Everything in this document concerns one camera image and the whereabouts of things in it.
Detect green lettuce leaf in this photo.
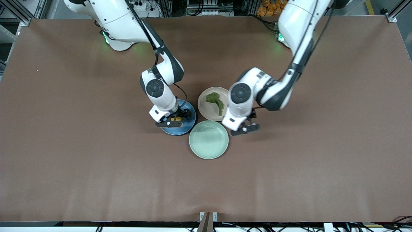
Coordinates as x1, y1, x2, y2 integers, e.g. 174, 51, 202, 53
206, 92, 225, 116

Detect blue plate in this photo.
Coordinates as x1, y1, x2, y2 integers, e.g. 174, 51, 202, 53
161, 99, 197, 136

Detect beige plate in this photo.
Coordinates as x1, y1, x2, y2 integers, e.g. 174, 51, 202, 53
197, 87, 231, 122

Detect pale green plate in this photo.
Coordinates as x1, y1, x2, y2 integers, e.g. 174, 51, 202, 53
189, 121, 229, 160

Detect white power strip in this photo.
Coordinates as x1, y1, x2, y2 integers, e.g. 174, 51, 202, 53
131, 0, 161, 18

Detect bag of orange fruit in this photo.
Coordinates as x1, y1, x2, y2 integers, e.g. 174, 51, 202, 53
257, 0, 287, 17

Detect grey metal bar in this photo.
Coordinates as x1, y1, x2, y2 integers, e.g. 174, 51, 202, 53
0, 24, 16, 42

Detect metal table edge bracket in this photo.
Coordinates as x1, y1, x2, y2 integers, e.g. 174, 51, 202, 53
200, 212, 218, 232

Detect aluminium frame profile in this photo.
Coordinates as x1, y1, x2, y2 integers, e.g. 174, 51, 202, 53
385, 0, 412, 23
0, 0, 49, 27

